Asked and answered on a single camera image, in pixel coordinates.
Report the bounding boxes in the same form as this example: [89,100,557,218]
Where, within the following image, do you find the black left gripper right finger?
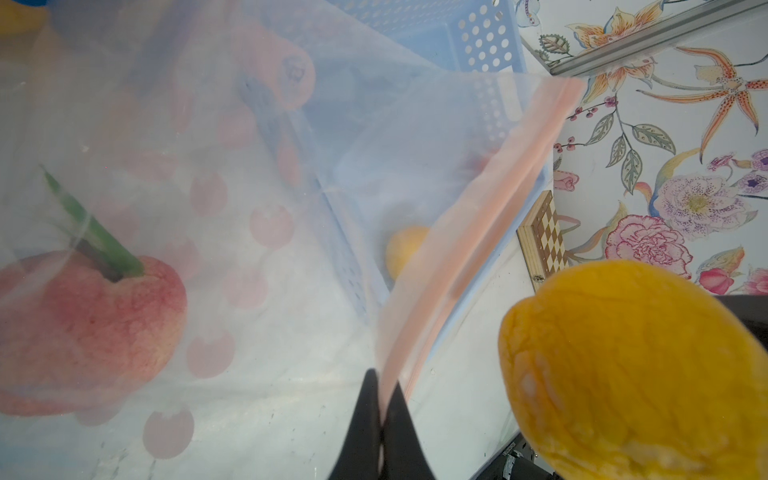
[381,384,435,480]

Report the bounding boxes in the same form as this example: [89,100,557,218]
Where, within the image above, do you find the clear pink bag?
[1,1,585,479]

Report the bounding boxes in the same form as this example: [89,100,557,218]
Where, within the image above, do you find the pink peach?
[1,173,188,416]

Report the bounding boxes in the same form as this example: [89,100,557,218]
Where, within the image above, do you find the wooden chessboard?
[517,190,567,291]

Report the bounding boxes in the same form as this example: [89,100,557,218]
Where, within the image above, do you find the yellow red peach front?
[385,226,430,281]

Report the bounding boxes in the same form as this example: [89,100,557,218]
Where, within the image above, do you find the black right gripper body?
[716,295,768,350]

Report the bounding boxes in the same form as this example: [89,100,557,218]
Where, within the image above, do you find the yellow red peach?
[385,226,430,281]
[498,260,767,479]

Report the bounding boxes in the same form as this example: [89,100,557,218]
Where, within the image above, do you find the light blue perforated basket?
[233,1,537,317]

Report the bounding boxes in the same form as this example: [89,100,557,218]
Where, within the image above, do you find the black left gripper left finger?
[328,369,381,480]

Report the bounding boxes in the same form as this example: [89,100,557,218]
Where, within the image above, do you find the aluminium right corner post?
[548,0,767,76]

